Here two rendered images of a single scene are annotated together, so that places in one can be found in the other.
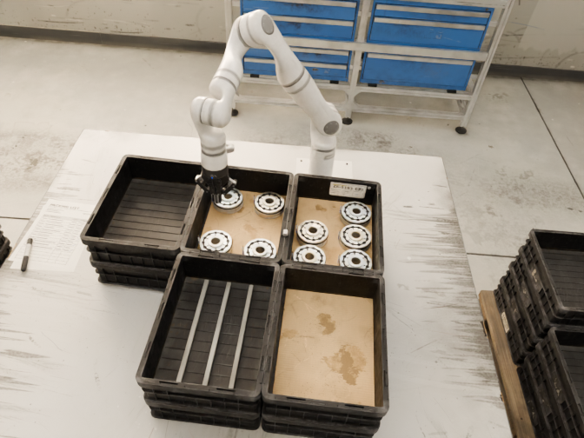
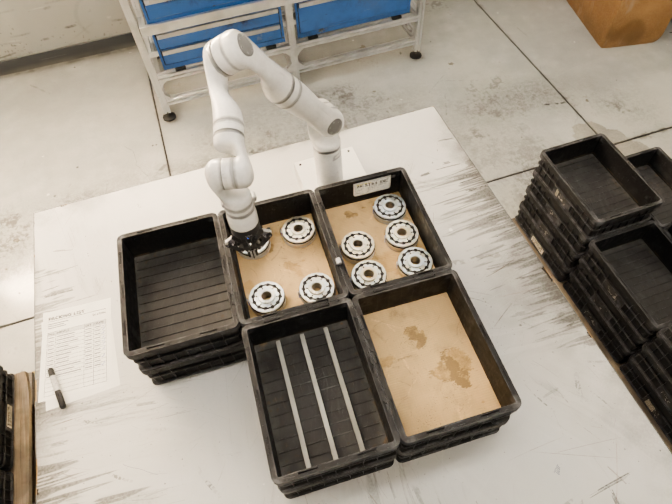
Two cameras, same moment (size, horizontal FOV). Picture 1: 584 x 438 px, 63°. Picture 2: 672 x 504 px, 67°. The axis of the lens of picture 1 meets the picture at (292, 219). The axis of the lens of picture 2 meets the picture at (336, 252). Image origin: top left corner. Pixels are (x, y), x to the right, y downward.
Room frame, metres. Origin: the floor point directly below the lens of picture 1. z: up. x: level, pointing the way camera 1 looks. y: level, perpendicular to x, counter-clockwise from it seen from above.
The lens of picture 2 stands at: (0.23, 0.23, 2.13)
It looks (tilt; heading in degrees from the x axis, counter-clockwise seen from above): 56 degrees down; 344
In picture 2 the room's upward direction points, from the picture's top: 4 degrees counter-clockwise
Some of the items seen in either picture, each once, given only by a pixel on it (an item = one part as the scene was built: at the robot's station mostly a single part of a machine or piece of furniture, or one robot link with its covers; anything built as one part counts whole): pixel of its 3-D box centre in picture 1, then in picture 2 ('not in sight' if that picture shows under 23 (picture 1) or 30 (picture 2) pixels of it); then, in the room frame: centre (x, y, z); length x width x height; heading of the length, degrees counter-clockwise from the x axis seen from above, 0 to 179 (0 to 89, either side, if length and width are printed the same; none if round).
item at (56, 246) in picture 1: (57, 233); (76, 349); (1.09, 0.83, 0.70); 0.33 x 0.23 x 0.01; 0
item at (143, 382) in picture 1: (215, 318); (315, 383); (0.66, 0.18, 0.92); 0.40 x 0.30 x 0.02; 177
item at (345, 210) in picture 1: (355, 212); (389, 206); (1.16, -0.22, 0.86); 0.10 x 0.10 x 0.01
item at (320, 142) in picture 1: (325, 128); (324, 127); (1.41, -0.09, 1.01); 0.09 x 0.09 x 0.17; 17
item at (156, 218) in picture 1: (151, 211); (180, 289); (1.08, 0.46, 0.87); 0.40 x 0.30 x 0.11; 177
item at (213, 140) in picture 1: (209, 124); (229, 186); (1.05, 0.24, 1.25); 0.09 x 0.07 x 0.15; 76
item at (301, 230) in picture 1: (312, 231); (357, 244); (1.05, -0.07, 0.86); 0.10 x 0.10 x 0.01
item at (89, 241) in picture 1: (149, 200); (175, 280); (1.08, 0.46, 0.92); 0.40 x 0.30 x 0.02; 177
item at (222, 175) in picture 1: (215, 173); (246, 229); (1.05, 0.23, 1.08); 0.08 x 0.08 x 0.09
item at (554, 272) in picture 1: (555, 301); (580, 210); (1.21, -1.14, 0.37); 0.40 x 0.30 x 0.45; 0
